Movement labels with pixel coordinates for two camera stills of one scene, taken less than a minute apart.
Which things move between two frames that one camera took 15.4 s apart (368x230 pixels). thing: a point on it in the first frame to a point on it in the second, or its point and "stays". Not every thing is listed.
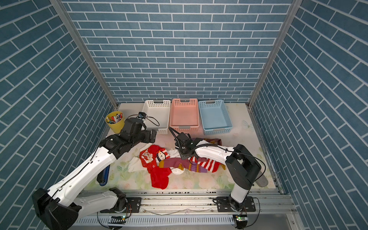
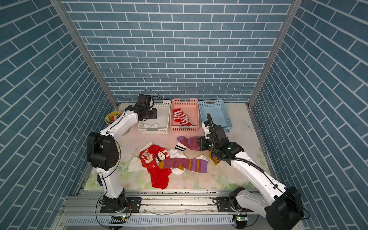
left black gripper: [148, 138] to [154, 113]
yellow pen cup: [115, 120] stays
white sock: [135, 164] to [147, 125]
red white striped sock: [210, 165] to [179, 116]
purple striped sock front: [194, 166] stays
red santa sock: [159, 176] stays
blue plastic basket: [215, 118] stays
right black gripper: [181, 154] to [202, 144]
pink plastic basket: [184, 115] stays
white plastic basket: [158, 115] stays
